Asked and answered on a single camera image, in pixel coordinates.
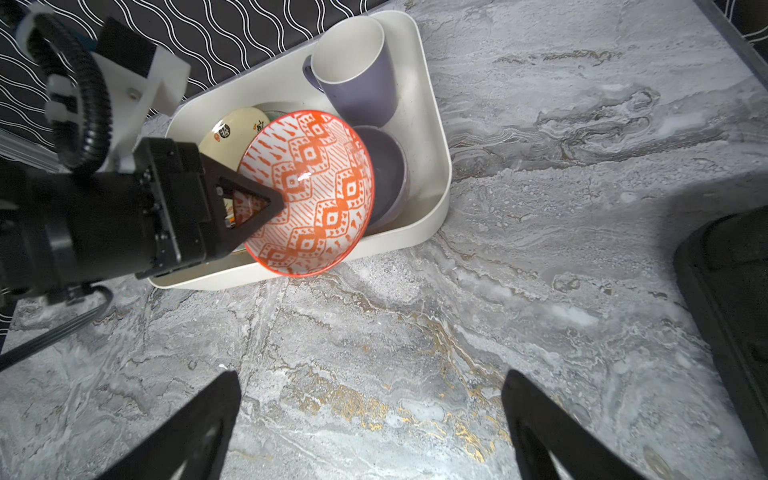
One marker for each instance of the black textured mat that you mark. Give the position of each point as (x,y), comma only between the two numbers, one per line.
(721,271)

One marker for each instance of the cream painted plate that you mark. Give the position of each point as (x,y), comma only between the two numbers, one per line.
(227,141)

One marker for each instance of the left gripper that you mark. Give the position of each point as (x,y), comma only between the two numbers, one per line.
(201,210)

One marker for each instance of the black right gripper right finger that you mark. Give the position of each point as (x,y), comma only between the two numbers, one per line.
(542,432)

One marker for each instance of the purple mug white inside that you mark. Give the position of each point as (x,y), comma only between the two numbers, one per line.
(352,66)

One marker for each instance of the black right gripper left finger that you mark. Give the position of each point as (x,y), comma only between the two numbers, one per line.
(193,443)

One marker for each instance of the red white patterned bowl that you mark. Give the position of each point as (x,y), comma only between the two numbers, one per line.
(323,171)

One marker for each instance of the lavender patterned bowl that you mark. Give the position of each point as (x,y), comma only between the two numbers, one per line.
(391,175)

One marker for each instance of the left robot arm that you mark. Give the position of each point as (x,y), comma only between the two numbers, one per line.
(62,233)

